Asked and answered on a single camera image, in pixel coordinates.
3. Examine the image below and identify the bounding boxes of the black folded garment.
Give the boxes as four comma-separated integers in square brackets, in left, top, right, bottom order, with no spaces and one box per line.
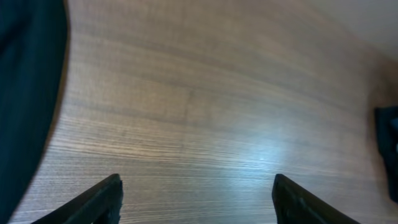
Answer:
[374,106,397,203]

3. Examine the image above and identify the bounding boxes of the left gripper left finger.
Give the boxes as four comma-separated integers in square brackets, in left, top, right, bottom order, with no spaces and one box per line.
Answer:
[32,174,123,224]

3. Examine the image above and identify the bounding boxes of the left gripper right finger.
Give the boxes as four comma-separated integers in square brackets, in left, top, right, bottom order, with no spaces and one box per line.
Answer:
[272,174,359,224]

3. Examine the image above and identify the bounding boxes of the black garment with label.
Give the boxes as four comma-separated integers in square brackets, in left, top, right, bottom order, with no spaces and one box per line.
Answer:
[1,0,67,223]

